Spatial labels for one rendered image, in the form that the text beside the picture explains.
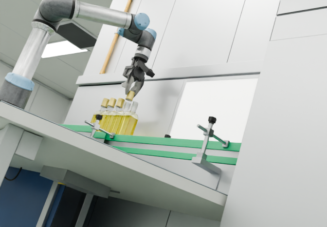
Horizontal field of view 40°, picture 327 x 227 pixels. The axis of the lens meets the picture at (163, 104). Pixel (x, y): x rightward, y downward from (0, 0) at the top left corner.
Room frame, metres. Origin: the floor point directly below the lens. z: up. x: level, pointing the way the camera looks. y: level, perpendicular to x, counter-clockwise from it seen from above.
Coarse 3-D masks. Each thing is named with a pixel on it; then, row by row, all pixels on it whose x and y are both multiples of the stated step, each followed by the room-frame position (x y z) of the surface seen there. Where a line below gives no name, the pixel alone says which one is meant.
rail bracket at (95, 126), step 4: (96, 116) 1.93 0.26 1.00; (100, 116) 1.92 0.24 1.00; (96, 120) 1.93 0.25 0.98; (88, 124) 1.91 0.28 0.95; (92, 124) 1.91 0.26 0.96; (96, 124) 1.92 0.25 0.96; (92, 128) 1.92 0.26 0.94; (96, 128) 1.92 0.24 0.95; (100, 128) 1.94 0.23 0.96; (92, 132) 1.93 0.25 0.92; (104, 132) 1.97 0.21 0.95; (108, 132) 1.98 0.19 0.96; (112, 132) 2.00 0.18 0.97; (92, 136) 1.93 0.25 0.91; (112, 136) 1.99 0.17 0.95
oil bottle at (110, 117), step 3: (114, 111) 2.08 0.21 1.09; (117, 111) 2.09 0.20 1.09; (108, 114) 2.10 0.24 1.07; (111, 114) 2.08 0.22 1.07; (114, 114) 2.07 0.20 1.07; (108, 117) 2.10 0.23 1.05; (111, 117) 2.08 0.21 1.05; (108, 120) 2.09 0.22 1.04; (111, 120) 2.07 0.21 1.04; (105, 123) 2.10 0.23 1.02; (108, 123) 2.08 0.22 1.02; (111, 123) 2.07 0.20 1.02; (105, 126) 2.09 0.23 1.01; (108, 126) 2.08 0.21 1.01; (105, 129) 2.09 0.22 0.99; (108, 129) 2.07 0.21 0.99
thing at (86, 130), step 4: (60, 124) 2.17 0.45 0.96; (64, 124) 2.15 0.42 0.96; (68, 124) 2.12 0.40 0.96; (72, 128) 2.09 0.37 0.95; (76, 128) 2.06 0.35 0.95; (80, 128) 2.04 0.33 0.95; (84, 128) 2.02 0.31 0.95; (88, 128) 1.99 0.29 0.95; (80, 132) 2.03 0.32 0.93; (84, 132) 2.01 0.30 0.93; (88, 132) 1.99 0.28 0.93
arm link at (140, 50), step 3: (138, 48) 2.05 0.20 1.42; (141, 48) 2.04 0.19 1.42; (144, 48) 2.04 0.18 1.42; (135, 51) 2.07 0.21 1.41; (138, 51) 2.05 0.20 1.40; (141, 51) 2.04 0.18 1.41; (144, 51) 2.04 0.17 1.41; (147, 51) 2.05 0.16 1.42; (150, 51) 2.06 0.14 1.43; (135, 54) 2.07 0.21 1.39; (141, 54) 2.05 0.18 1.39; (144, 54) 2.04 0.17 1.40; (147, 54) 2.05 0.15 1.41; (147, 57) 2.06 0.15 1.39
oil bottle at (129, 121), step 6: (126, 114) 2.00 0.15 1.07; (132, 114) 1.99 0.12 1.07; (126, 120) 1.99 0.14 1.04; (132, 120) 1.99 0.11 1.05; (120, 126) 2.01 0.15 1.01; (126, 126) 1.98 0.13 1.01; (132, 126) 2.00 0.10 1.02; (120, 132) 2.00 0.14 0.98; (126, 132) 1.99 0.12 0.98; (132, 132) 2.01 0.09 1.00
